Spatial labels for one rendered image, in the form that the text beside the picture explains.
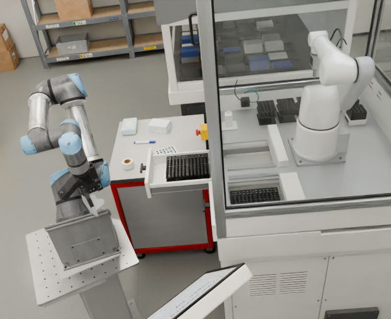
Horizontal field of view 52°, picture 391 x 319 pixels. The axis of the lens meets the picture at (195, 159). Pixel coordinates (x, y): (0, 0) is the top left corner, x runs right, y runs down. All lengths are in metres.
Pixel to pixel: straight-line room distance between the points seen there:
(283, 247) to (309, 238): 0.11
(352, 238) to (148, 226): 1.30
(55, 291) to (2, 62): 4.66
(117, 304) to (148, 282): 0.54
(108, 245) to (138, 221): 0.71
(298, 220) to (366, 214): 0.26
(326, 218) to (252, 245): 0.32
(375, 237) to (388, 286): 0.39
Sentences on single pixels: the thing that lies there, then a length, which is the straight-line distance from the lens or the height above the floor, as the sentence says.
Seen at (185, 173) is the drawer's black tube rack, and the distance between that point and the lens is 2.09.
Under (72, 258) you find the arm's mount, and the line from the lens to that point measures 1.91.
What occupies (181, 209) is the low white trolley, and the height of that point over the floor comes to 0.46.
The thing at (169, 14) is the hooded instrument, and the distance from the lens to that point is 2.56.
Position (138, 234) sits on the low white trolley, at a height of 0.28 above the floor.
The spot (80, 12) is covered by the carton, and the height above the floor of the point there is 0.67.
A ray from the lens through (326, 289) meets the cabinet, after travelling 2.07.
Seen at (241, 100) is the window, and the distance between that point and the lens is 1.28.
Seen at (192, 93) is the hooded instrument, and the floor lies 0.88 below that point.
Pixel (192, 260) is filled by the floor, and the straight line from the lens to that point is 2.81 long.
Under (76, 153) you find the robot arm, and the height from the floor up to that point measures 1.38.
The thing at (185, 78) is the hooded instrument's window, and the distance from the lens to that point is 2.74.
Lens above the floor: 2.20
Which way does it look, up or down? 38 degrees down
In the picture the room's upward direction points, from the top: 7 degrees counter-clockwise
